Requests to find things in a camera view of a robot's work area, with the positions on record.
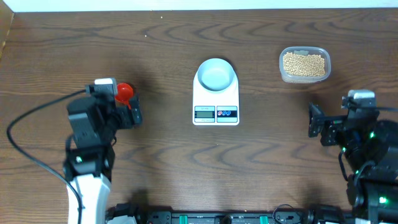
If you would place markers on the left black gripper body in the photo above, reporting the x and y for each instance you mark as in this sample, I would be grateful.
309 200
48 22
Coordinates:
120 117

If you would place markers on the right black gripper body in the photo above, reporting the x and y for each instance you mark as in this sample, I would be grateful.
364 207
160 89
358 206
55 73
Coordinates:
333 134

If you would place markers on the red plastic measuring scoop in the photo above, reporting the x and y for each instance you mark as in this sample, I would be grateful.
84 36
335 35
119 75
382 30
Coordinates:
125 93

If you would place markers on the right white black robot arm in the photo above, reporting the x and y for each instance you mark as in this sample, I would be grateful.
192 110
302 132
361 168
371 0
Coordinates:
367 158

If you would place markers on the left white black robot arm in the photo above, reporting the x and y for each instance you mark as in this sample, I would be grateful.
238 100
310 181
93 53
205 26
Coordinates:
94 120

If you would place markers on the white digital kitchen scale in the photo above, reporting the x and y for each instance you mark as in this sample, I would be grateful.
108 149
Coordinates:
215 100

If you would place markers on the light grey round bowl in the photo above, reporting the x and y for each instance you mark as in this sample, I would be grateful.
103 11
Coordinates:
216 74

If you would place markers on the clear plastic soybean container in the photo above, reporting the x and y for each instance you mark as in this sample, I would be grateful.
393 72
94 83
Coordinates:
304 64

